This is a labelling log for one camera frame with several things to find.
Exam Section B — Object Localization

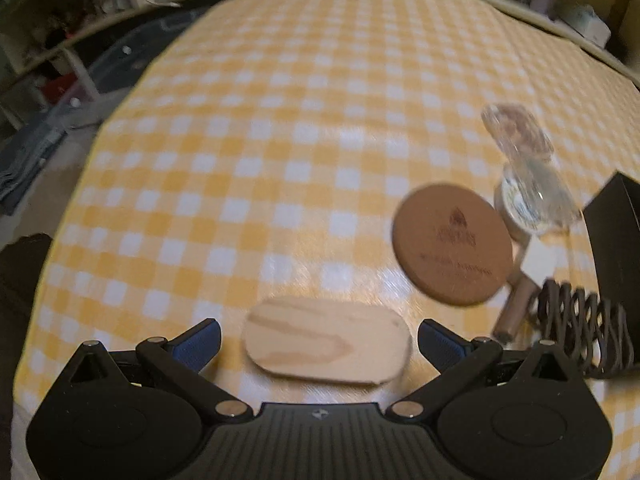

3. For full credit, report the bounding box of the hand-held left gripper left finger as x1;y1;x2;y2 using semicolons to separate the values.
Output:
60;319;253;423

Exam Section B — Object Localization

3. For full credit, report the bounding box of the brown wavy trivet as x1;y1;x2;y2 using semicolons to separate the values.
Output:
536;279;632;380

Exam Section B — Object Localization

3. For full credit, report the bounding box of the white card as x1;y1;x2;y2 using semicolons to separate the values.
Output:
520;240;563;281

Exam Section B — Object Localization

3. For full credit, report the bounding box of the blue denim cloth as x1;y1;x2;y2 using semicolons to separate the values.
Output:
0;115;68;216

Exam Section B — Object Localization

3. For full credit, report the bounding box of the black cardboard box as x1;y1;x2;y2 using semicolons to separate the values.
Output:
582;171;640;321

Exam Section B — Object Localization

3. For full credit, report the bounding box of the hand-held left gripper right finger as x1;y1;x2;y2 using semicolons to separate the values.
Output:
390;319;583;418

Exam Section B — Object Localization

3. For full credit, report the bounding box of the round cork coaster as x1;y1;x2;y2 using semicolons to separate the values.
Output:
391;184;515;307

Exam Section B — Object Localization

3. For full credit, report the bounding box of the oval wooden board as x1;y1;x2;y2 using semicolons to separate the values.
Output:
242;296;413;387

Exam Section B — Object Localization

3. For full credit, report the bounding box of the wooden cylinder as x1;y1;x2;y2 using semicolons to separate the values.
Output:
492;276;538;343

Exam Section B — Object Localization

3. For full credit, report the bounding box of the yellow checked cloth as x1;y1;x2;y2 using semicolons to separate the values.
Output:
10;0;640;480

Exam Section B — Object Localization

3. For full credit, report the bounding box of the dark cloth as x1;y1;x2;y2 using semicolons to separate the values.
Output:
0;233;53;480

